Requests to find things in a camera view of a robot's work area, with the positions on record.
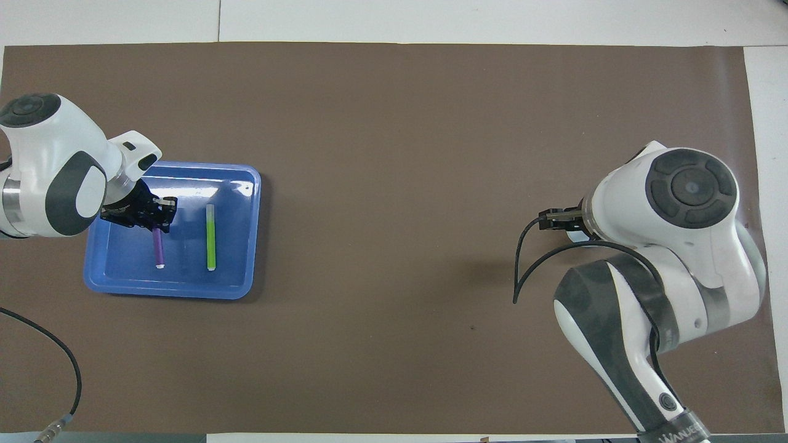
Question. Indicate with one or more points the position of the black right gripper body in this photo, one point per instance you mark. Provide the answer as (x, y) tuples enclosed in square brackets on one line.
[(557, 224)]

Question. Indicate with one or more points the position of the brown table mat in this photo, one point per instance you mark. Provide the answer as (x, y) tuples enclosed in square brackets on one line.
[(369, 184)]

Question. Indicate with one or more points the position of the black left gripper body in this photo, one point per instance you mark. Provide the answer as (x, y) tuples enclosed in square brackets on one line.
[(129, 209)]

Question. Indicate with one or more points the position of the purple pen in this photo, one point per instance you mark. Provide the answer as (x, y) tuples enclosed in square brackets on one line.
[(159, 249)]

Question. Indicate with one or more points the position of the green pen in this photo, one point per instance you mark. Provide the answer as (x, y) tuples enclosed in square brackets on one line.
[(211, 240)]

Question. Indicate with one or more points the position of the translucent plastic cup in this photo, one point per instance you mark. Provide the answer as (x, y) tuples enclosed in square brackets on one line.
[(575, 237)]

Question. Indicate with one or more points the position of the blue plastic tray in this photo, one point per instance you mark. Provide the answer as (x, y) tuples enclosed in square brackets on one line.
[(184, 277)]

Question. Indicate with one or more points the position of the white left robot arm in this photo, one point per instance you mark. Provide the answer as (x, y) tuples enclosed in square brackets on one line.
[(37, 160)]

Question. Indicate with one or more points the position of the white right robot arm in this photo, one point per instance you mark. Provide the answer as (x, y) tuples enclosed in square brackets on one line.
[(677, 246)]

